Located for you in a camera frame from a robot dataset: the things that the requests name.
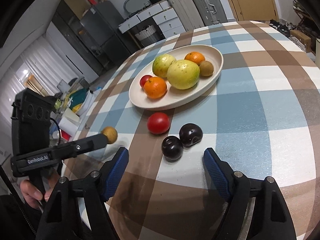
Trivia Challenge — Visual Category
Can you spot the red tomato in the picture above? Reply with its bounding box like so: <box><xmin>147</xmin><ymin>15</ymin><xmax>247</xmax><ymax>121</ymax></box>
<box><xmin>139</xmin><ymin>75</ymin><xmax>152</xmax><ymax>88</ymax></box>
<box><xmin>147</xmin><ymin>112</ymin><xmax>170</xmax><ymax>134</ymax></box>

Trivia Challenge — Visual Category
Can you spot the silver suitcase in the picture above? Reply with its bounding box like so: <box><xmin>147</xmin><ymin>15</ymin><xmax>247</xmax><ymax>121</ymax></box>
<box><xmin>193</xmin><ymin>0</ymin><xmax>227</xmax><ymax>26</ymax></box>

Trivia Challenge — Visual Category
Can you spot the yellow-green guava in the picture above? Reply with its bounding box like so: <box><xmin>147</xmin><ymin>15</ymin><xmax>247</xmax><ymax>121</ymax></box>
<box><xmin>167</xmin><ymin>60</ymin><xmax>200</xmax><ymax>90</ymax></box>

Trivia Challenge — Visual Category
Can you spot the dark grey refrigerator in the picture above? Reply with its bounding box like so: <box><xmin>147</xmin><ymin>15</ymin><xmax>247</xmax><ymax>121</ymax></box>
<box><xmin>80</xmin><ymin>1</ymin><xmax>139</xmax><ymax>66</ymax></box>

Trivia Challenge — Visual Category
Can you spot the person's left hand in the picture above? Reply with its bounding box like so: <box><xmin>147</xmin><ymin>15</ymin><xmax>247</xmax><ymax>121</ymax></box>
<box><xmin>20</xmin><ymin>168</ymin><xmax>60</xmax><ymax>210</ymax></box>

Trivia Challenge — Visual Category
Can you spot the woven laundry basket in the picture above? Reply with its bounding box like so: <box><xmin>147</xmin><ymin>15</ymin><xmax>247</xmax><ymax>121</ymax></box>
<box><xmin>135</xmin><ymin>25</ymin><xmax>161</xmax><ymax>47</ymax></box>

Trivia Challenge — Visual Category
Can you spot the green-yellow guava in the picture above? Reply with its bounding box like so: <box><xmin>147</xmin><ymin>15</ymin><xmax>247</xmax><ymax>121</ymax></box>
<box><xmin>152</xmin><ymin>54</ymin><xmax>176</xmax><ymax>78</ymax></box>

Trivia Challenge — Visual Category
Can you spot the brown longan fruit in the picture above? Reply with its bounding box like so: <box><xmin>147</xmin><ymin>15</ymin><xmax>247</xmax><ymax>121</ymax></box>
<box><xmin>199</xmin><ymin>61</ymin><xmax>214</xmax><ymax>77</ymax></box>
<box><xmin>101</xmin><ymin>126</ymin><xmax>118</xmax><ymax>145</ymax></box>

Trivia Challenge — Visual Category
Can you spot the orange mandarin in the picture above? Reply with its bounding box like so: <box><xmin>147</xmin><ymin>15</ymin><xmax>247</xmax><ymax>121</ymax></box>
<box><xmin>143</xmin><ymin>76</ymin><xmax>167</xmax><ymax>99</ymax></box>
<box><xmin>184</xmin><ymin>51</ymin><xmax>206</xmax><ymax>65</ymax></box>

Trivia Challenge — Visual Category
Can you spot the cream oval plate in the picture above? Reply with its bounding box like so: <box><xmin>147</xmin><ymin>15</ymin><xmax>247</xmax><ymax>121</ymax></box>
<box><xmin>129</xmin><ymin>45</ymin><xmax>224</xmax><ymax>111</ymax></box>

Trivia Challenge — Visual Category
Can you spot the black glass cabinet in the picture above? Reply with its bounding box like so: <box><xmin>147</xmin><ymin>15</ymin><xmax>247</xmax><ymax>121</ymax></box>
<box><xmin>52</xmin><ymin>0</ymin><xmax>114</xmax><ymax>78</ymax></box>

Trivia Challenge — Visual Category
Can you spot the beige suitcase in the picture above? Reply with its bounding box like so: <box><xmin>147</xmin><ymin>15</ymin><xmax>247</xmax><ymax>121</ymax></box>
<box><xmin>168</xmin><ymin>0</ymin><xmax>204</xmax><ymax>31</ymax></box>

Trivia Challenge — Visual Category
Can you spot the white drawer desk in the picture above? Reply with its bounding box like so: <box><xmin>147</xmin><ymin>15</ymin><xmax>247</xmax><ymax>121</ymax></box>
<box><xmin>118</xmin><ymin>0</ymin><xmax>185</xmax><ymax>47</ymax></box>

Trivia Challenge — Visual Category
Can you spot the checkered tablecloth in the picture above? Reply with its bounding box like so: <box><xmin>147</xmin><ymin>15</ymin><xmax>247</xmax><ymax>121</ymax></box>
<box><xmin>63</xmin><ymin>21</ymin><xmax>319</xmax><ymax>239</ymax></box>

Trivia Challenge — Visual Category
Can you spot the dark purple plum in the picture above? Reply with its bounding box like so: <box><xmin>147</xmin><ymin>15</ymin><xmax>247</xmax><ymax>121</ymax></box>
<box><xmin>179</xmin><ymin>123</ymin><xmax>203</xmax><ymax>148</ymax></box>
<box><xmin>161</xmin><ymin>136</ymin><xmax>183</xmax><ymax>162</ymax></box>

